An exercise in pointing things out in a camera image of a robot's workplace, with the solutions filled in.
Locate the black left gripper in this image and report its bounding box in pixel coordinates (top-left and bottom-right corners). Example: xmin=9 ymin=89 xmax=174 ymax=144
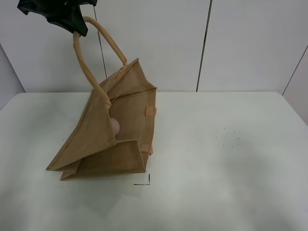
xmin=17 ymin=0 xmax=97 ymax=37

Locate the pink peach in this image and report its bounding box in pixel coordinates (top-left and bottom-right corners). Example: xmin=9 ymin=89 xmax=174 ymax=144
xmin=110 ymin=117 xmax=120 ymax=136

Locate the brown linen tote bag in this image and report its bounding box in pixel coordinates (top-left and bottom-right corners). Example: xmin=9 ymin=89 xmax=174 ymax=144
xmin=47 ymin=16 xmax=157 ymax=180

